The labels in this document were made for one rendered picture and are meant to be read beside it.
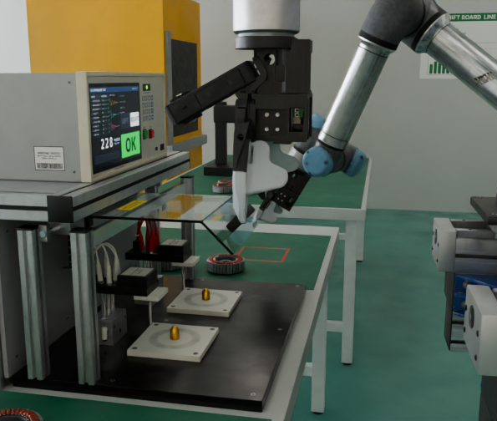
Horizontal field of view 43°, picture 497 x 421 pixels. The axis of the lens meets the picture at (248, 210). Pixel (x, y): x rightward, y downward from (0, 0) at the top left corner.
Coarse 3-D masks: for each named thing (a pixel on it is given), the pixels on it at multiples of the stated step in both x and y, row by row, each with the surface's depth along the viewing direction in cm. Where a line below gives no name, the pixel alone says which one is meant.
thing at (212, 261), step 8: (216, 256) 190; (224, 256) 191; (232, 256) 191; (240, 256) 189; (208, 264) 186; (216, 264) 184; (224, 264) 183; (232, 264) 184; (240, 264) 185; (216, 272) 184; (224, 272) 183; (232, 272) 184
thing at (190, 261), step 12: (168, 240) 155; (180, 240) 155; (132, 252) 153; (144, 252) 153; (156, 252) 152; (168, 252) 151; (180, 252) 150; (144, 264) 153; (180, 264) 151; (192, 264) 150
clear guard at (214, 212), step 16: (112, 208) 121; (144, 208) 121; (160, 208) 121; (176, 208) 121; (192, 208) 121; (208, 208) 121; (224, 208) 124; (208, 224) 112; (224, 224) 118; (256, 224) 132; (224, 240) 112; (240, 240) 118
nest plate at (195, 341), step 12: (156, 324) 139; (168, 324) 139; (144, 336) 132; (156, 336) 132; (168, 336) 132; (180, 336) 132; (192, 336) 132; (204, 336) 132; (132, 348) 126; (144, 348) 126; (156, 348) 126; (168, 348) 126; (180, 348) 126; (192, 348) 126; (204, 348) 126; (180, 360) 124; (192, 360) 123
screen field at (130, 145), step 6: (132, 132) 138; (138, 132) 141; (126, 138) 135; (132, 138) 138; (138, 138) 142; (126, 144) 135; (132, 144) 138; (138, 144) 142; (126, 150) 135; (132, 150) 138; (138, 150) 142; (126, 156) 135
